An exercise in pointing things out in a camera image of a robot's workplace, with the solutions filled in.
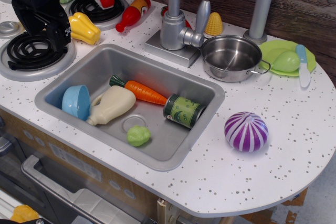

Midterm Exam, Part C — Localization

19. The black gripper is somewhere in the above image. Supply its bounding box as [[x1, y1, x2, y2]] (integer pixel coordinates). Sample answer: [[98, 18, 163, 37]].
[[7, 0, 71, 70]]

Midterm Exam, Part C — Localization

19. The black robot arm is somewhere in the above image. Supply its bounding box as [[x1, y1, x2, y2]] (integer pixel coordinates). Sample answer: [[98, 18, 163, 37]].
[[7, 0, 71, 70]]

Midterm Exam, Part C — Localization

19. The green toy broccoli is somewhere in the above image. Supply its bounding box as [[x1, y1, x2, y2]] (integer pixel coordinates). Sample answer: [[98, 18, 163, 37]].
[[127, 125, 151, 147]]

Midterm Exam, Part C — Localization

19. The stainless steel pot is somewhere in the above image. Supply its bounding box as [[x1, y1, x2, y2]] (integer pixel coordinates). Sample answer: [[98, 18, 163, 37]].
[[200, 35, 271, 83]]

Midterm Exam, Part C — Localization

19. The front black stove burner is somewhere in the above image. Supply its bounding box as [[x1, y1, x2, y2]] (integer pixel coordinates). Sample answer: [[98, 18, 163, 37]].
[[1, 31, 76, 82]]

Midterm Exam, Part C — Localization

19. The black stove burner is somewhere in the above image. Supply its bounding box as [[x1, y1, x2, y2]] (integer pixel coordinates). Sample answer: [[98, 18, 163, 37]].
[[1, 31, 76, 82], [65, 0, 129, 31]]

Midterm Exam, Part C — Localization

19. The silver stove knob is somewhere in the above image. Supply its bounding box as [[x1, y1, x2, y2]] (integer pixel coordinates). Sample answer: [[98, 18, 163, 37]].
[[0, 21, 25, 39]]

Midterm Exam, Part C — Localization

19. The yellow toy bell pepper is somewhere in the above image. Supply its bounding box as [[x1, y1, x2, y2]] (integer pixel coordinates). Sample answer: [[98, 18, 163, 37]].
[[69, 12, 101, 45]]

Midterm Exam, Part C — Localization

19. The blue toy bowl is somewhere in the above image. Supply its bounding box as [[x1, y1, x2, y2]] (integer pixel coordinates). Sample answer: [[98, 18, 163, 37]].
[[61, 85, 90, 121]]

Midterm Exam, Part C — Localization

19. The back black stove burner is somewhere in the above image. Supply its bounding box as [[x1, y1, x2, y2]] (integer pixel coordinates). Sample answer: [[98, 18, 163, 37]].
[[65, 0, 129, 31]]

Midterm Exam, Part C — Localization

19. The cream toy jug bottle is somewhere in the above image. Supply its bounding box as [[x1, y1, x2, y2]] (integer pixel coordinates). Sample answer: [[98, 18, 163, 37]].
[[86, 86, 136, 126]]

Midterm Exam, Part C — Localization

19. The red toy ketchup bottle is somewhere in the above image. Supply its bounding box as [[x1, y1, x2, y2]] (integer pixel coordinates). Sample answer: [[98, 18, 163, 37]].
[[115, 0, 151, 33]]

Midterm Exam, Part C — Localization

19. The orange toy carrot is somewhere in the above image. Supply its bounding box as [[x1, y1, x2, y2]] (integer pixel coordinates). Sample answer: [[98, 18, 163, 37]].
[[109, 75, 167, 105]]

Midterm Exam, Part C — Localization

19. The red toy pepper behind faucet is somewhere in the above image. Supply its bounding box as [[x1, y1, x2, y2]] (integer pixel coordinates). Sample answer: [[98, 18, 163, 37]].
[[161, 5, 192, 28]]

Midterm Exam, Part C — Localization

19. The silver toy faucet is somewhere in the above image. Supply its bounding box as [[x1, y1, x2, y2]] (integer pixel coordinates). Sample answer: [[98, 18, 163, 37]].
[[145, 0, 211, 67]]

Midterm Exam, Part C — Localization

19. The green toy can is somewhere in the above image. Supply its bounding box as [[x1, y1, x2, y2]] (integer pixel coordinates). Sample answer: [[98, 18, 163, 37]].
[[163, 94, 206, 129]]

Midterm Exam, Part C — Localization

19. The yellow object bottom left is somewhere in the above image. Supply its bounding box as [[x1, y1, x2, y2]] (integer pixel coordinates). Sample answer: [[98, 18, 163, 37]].
[[10, 205, 39, 223]]

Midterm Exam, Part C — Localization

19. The yellow toy corn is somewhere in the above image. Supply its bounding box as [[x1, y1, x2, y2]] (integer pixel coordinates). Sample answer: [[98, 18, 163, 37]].
[[205, 12, 223, 36]]

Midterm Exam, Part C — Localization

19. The purple striped toy onion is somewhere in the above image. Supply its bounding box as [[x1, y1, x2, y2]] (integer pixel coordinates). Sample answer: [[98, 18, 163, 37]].
[[224, 112, 269, 153]]

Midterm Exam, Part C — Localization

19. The green toy plate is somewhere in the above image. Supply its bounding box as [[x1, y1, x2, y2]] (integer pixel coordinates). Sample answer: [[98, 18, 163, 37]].
[[259, 40, 317, 77]]

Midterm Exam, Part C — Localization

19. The grey right support pole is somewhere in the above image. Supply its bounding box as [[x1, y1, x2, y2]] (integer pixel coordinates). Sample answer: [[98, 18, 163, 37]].
[[244, 0, 272, 45]]

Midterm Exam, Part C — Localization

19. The green toy pear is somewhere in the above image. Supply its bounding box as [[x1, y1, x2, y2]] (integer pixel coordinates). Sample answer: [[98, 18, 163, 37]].
[[271, 51, 300, 72]]

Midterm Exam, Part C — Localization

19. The blue white toy knife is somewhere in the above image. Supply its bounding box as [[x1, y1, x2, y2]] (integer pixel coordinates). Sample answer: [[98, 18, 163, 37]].
[[296, 45, 311, 89]]

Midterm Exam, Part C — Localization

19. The grey oven door handle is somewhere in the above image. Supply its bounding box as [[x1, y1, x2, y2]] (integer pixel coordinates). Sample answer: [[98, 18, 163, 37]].
[[21, 155, 148, 223]]

